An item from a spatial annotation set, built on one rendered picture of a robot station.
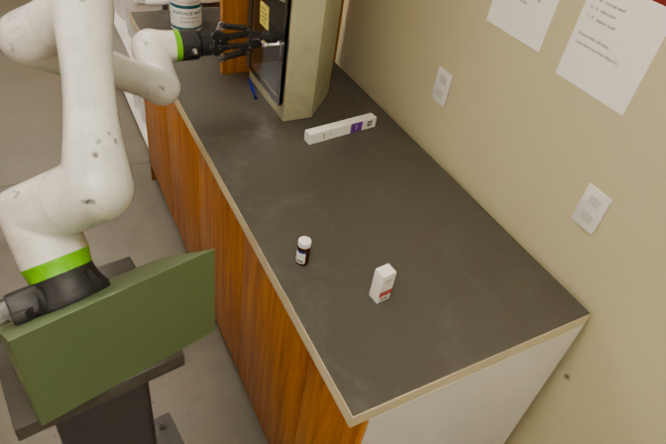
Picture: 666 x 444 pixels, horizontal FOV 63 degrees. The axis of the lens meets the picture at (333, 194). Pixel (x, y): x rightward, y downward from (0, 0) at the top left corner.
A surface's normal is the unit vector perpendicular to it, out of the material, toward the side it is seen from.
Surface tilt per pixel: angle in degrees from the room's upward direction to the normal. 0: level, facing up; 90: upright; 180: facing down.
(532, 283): 0
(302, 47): 90
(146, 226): 0
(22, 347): 90
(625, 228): 90
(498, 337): 0
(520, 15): 90
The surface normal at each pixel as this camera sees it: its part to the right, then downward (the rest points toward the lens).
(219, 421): 0.14, -0.77
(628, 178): -0.88, 0.20
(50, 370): 0.65, 0.55
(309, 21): 0.46, 0.61
